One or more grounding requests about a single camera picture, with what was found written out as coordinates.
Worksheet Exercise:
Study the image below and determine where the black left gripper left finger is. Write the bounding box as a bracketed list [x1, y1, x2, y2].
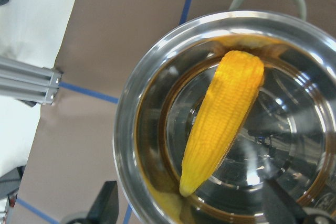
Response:
[60, 181, 119, 223]

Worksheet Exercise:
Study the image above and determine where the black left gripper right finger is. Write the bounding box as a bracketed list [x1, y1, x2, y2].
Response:
[262, 179, 335, 223]

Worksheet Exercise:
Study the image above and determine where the pale green cooking pot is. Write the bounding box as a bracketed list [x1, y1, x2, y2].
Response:
[113, 0, 335, 223]

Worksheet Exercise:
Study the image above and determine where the yellow corn cob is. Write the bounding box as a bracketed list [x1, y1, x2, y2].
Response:
[179, 50, 265, 197]

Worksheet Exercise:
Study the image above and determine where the aluminium frame post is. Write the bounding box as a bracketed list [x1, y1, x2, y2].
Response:
[1, 57, 62, 104]

